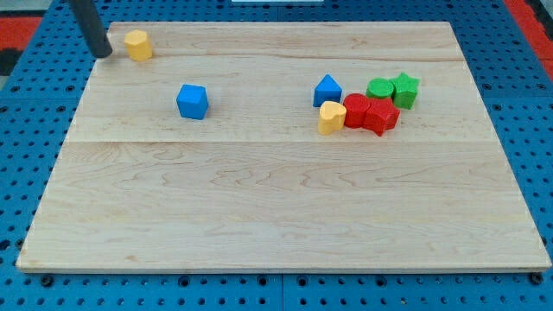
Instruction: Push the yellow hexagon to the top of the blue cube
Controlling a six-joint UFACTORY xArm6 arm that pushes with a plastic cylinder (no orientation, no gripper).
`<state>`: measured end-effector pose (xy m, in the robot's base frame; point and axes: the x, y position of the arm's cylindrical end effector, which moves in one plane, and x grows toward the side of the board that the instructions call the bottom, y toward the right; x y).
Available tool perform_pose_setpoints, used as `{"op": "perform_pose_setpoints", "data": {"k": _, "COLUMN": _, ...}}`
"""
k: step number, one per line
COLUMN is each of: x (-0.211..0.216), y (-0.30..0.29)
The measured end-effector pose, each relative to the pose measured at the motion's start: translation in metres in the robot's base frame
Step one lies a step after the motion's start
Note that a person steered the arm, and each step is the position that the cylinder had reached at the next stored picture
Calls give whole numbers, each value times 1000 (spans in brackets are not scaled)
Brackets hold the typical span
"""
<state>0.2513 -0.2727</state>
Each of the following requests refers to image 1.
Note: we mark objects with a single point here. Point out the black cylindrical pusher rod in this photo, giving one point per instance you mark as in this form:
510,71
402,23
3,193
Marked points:
91,26

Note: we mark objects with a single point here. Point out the yellow hexagon block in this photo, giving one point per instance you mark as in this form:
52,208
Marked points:
138,45

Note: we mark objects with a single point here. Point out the blue cube block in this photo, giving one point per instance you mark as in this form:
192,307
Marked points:
192,101

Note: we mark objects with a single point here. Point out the light wooden board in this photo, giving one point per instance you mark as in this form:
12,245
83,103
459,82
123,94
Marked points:
253,187

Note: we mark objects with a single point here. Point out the blue triangle block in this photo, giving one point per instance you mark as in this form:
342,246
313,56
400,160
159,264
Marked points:
327,90

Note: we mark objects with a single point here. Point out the yellow heart block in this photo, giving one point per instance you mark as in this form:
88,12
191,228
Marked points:
331,117

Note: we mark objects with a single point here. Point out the red cylinder block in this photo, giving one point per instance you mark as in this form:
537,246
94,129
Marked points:
357,105

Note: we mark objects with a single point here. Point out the green cylinder block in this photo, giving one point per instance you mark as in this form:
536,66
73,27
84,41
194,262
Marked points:
379,88

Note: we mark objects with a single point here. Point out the red star block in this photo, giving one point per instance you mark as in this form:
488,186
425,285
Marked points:
382,115

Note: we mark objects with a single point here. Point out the green star block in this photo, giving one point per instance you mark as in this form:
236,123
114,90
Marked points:
405,91

